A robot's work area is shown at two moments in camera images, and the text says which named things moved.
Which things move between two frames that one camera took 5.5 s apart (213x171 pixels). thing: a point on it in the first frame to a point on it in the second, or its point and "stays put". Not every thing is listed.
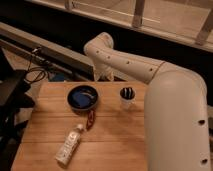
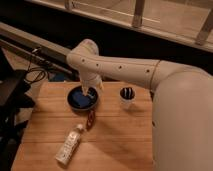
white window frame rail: (189, 21) stays put
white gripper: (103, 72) to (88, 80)
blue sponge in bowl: (82, 99) stays put
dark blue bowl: (82, 97) stays put
